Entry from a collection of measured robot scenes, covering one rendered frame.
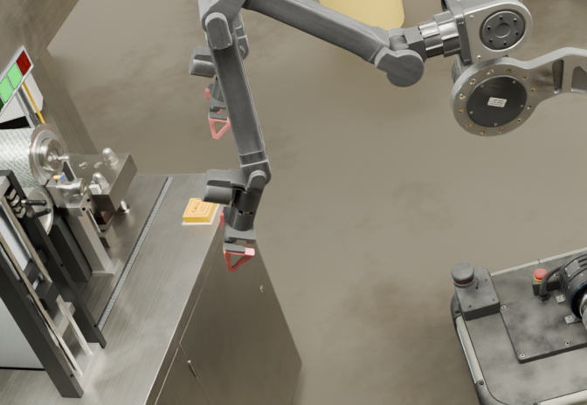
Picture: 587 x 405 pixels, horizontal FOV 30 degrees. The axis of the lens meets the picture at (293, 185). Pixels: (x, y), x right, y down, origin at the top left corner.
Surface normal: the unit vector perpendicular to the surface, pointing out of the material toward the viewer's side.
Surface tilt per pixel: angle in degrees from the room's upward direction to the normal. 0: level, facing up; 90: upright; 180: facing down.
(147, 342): 0
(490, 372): 0
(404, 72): 90
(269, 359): 90
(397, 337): 0
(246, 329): 90
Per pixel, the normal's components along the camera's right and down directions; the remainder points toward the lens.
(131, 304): -0.25, -0.74
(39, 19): 0.94, -0.03
